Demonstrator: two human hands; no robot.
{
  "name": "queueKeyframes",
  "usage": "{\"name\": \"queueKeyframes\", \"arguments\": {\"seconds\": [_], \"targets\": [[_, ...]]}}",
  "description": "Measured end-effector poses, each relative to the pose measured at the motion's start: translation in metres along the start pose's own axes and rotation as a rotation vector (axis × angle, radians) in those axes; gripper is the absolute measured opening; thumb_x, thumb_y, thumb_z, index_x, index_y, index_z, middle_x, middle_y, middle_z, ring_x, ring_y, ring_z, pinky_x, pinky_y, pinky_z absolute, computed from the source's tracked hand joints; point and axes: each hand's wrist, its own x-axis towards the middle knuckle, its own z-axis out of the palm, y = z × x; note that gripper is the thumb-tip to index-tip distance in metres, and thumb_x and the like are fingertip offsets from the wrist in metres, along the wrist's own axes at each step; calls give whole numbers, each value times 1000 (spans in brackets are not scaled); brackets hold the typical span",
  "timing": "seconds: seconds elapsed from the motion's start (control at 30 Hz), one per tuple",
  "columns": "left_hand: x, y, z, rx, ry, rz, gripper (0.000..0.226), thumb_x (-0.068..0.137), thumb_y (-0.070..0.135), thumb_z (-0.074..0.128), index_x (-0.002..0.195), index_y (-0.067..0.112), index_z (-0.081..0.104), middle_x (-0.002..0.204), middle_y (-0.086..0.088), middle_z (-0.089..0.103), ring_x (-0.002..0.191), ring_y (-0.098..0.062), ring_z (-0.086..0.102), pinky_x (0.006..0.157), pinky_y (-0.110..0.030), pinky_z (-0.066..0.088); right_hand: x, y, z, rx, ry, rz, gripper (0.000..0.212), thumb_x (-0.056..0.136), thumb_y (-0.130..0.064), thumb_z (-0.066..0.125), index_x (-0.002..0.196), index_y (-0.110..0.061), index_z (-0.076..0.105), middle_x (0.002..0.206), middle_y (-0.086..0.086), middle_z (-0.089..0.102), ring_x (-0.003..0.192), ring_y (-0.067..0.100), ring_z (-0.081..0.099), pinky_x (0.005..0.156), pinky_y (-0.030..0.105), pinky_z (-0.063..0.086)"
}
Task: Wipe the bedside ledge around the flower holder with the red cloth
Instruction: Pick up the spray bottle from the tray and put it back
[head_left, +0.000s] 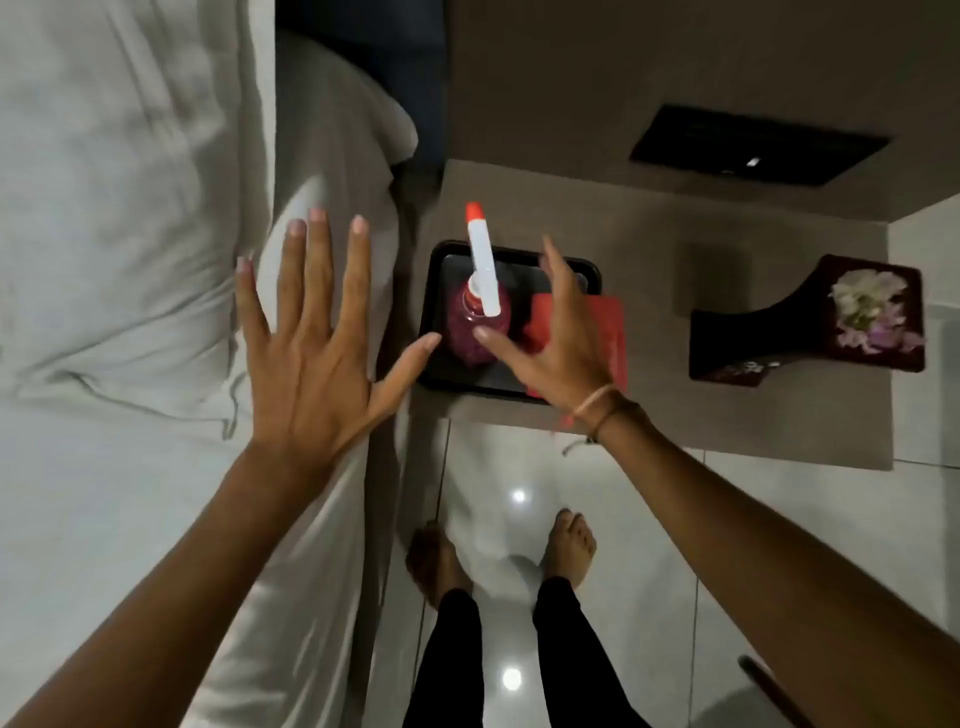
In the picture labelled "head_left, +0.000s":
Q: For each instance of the person's left leg black trousers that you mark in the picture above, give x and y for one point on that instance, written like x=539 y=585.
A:
x=446 y=667

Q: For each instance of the person's right forearm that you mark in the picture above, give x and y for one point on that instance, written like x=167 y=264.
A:
x=765 y=570

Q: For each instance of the person's leg black trousers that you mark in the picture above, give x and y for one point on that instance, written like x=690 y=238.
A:
x=574 y=660
x=446 y=667

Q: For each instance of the black rectangular tray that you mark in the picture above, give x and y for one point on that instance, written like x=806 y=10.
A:
x=442 y=352

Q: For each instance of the person's right leg black trousers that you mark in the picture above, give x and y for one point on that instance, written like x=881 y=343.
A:
x=574 y=660

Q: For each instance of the small white pillow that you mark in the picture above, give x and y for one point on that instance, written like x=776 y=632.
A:
x=330 y=135

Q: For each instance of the pink spray bottle white nozzle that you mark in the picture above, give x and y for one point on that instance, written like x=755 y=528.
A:
x=480 y=330

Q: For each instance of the red cloth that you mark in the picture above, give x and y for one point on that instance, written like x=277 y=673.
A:
x=611 y=337

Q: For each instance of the person's right hand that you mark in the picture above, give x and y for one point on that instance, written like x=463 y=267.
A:
x=574 y=352

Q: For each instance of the large white pillow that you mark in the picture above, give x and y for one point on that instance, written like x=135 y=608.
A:
x=112 y=187

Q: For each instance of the black wall switch panel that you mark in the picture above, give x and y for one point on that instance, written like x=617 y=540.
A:
x=750 y=142

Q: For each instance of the person's left bare foot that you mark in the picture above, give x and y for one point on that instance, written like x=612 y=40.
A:
x=435 y=559

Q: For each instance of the person's bare foot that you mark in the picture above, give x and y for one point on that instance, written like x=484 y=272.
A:
x=435 y=559
x=568 y=547

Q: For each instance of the person's left hand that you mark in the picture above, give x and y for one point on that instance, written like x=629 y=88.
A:
x=311 y=375

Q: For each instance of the brown wooden stick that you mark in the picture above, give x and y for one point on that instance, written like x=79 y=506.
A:
x=772 y=690

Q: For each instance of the dark floral tissue box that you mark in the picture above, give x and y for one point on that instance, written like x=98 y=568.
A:
x=765 y=337

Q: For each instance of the person's right bare foot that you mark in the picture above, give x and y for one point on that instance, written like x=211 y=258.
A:
x=568 y=547

